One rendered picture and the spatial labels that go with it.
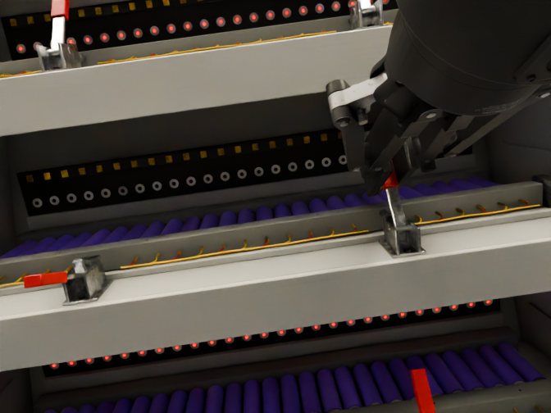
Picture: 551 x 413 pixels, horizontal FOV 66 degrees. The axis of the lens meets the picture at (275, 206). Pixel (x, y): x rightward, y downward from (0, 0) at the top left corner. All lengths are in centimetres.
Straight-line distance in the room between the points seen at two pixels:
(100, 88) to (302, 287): 23
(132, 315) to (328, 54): 26
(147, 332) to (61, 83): 21
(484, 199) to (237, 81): 26
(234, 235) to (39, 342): 18
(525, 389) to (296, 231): 26
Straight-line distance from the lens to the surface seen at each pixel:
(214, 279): 36
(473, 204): 45
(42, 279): 32
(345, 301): 35
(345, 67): 38
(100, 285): 39
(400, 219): 37
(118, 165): 53
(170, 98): 37
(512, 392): 49
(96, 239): 49
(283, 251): 38
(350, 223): 41
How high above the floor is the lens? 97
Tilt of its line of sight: 4 degrees up
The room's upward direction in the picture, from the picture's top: 8 degrees counter-clockwise
